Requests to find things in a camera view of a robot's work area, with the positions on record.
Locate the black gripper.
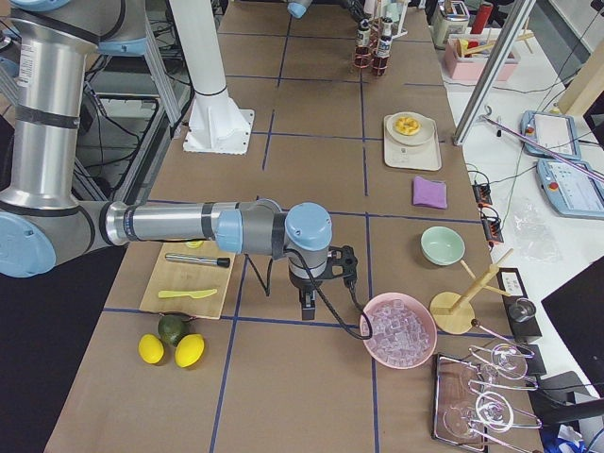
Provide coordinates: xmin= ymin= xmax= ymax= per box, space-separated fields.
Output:
xmin=298 ymin=245 xmax=358 ymax=321

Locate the tea bottle white cap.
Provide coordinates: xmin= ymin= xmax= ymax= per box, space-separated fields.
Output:
xmin=372 ymin=17 xmax=393 ymax=76

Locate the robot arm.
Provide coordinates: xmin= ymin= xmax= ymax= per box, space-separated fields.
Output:
xmin=1 ymin=1 xmax=357 ymax=320
xmin=287 ymin=0 xmax=313 ymax=19

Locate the beige rectangular tray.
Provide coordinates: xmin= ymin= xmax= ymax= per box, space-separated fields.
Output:
xmin=383 ymin=115 xmax=442 ymax=171

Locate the metal tray with glasses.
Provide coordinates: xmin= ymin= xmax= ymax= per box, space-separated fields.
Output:
xmin=431 ymin=344 xmax=543 ymax=452

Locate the tea bottle front left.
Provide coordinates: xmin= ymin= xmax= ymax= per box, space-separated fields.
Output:
xmin=353 ymin=19 xmax=371 ymax=69

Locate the steel muddler black tip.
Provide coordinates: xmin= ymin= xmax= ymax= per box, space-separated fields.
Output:
xmin=164 ymin=253 xmax=231 ymax=268

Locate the pink bowl of ice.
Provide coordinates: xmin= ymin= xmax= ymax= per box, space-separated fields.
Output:
xmin=360 ymin=293 xmax=437 ymax=370

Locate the lemon half slice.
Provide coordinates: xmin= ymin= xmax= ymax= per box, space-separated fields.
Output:
xmin=185 ymin=241 xmax=204 ymax=249

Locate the yellow lemon right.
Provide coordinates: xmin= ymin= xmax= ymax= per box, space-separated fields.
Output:
xmin=175 ymin=334 xmax=205 ymax=368

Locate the yellow lemon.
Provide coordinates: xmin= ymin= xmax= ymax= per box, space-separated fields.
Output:
xmin=175 ymin=334 xmax=205 ymax=368
xmin=138 ymin=334 xmax=164 ymax=364

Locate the green avocado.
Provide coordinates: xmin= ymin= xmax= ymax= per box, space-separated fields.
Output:
xmin=158 ymin=314 xmax=189 ymax=346

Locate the bamboo cutting board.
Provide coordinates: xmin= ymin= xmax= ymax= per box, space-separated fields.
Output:
xmin=140 ymin=241 xmax=235 ymax=319

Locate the mint green bowl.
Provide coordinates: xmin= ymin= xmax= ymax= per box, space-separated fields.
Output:
xmin=420 ymin=226 xmax=465 ymax=266

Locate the yellow plastic knife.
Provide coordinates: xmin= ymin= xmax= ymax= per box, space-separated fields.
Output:
xmin=158 ymin=289 xmax=218 ymax=299

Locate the wooden cup stand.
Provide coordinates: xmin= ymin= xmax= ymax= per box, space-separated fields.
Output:
xmin=429 ymin=248 xmax=513 ymax=334

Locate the purple folded cloth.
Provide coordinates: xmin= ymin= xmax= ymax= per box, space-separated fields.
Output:
xmin=411 ymin=176 xmax=447 ymax=210

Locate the yellow lemon left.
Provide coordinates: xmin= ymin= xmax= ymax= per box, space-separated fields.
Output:
xmin=138 ymin=334 xmax=164 ymax=364

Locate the beige round plate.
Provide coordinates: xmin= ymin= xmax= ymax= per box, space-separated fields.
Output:
xmin=385 ymin=112 xmax=436 ymax=146

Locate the black scale with cup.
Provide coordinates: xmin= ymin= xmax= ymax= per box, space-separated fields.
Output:
xmin=496 ymin=267 xmax=542 ymax=343

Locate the clear plastic bag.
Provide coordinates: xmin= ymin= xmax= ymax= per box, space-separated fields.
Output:
xmin=512 ymin=197 xmax=562 ymax=263

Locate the metal grabber tool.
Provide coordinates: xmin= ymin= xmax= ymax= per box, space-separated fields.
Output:
xmin=481 ymin=106 xmax=604 ymax=183

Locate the teach pendant lower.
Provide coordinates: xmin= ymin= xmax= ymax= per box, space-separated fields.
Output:
xmin=536 ymin=159 xmax=603 ymax=220

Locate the teach pendant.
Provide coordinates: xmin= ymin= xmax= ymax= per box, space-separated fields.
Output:
xmin=536 ymin=159 xmax=603 ymax=220
xmin=520 ymin=110 xmax=581 ymax=159

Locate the pink storage box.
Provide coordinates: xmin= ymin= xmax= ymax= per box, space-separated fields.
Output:
xmin=445 ymin=38 xmax=520 ymax=81

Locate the teach pendant upper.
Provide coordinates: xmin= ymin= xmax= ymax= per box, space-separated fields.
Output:
xmin=520 ymin=110 xmax=581 ymax=159

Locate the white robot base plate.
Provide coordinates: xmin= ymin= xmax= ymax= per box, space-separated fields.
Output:
xmin=183 ymin=92 xmax=255 ymax=155

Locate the twisted ring bread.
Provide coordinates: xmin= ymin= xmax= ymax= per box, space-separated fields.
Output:
xmin=394 ymin=116 xmax=421 ymax=136

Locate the copper wire bottle rack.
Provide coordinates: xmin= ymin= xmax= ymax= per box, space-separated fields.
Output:
xmin=362 ymin=18 xmax=384 ymax=73

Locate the aluminium frame post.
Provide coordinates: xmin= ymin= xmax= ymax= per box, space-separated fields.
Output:
xmin=452 ymin=0 xmax=536 ymax=145

